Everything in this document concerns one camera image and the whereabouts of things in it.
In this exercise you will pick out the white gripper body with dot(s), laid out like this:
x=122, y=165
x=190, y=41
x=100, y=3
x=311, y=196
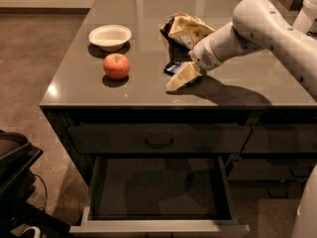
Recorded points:
x=202, y=54

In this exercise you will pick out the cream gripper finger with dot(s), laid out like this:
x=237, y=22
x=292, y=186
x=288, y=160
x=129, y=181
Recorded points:
x=188, y=72

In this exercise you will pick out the blue rxbar wrapper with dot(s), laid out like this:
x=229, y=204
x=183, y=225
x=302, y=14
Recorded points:
x=171, y=69

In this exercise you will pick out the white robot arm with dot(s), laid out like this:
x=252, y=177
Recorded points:
x=255, y=25

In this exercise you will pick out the right top drawer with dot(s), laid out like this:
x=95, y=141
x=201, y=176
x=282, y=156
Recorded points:
x=283, y=138

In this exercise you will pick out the right middle drawer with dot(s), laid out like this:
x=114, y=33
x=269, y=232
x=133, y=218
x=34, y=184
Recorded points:
x=271, y=169

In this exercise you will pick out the closed top drawer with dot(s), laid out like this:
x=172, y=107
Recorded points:
x=130, y=138

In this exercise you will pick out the right bottom drawer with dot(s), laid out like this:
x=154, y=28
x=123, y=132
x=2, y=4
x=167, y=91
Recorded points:
x=263, y=189

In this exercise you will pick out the open middle drawer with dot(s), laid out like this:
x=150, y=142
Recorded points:
x=159, y=198

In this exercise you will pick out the crumpled chip bag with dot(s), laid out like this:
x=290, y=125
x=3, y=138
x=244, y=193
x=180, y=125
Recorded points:
x=186, y=30

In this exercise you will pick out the red apple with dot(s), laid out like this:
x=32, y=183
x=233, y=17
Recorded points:
x=116, y=66

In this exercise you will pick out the white paper bowl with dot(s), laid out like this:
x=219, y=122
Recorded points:
x=110, y=38

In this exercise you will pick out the white plastic jar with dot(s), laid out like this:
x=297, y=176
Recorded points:
x=306, y=20

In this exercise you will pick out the black cart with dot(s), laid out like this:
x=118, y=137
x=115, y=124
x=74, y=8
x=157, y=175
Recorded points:
x=18, y=218

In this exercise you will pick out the dark top drawer handle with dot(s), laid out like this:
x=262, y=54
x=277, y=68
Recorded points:
x=157, y=144

